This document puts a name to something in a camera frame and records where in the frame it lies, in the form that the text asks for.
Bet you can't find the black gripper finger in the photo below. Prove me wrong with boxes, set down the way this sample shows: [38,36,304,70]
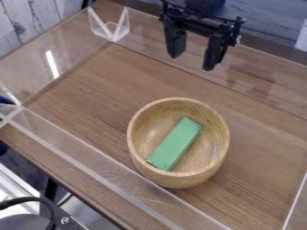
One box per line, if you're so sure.
[203,32,230,71]
[163,18,187,58]

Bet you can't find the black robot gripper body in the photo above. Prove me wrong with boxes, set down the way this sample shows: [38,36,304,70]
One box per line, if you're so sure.
[160,0,246,47]

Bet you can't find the green rectangular block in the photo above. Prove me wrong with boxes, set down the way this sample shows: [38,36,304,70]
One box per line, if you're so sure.
[147,118,203,172]

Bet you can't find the brown wooden bowl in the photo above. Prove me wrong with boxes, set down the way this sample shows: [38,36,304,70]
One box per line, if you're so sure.
[127,97,231,189]

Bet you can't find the white object at right edge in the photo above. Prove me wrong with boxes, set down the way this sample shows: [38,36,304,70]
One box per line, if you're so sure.
[295,18,307,52]

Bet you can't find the clear acrylic tray walls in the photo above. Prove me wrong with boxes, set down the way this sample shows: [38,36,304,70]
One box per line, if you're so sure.
[0,2,307,230]

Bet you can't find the black table leg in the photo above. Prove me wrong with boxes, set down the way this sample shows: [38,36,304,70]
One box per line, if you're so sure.
[44,179,59,201]

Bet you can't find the black metal bracket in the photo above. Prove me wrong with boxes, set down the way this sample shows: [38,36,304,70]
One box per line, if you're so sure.
[40,203,88,230]

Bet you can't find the black cable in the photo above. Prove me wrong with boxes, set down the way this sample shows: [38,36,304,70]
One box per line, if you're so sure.
[0,196,60,230]

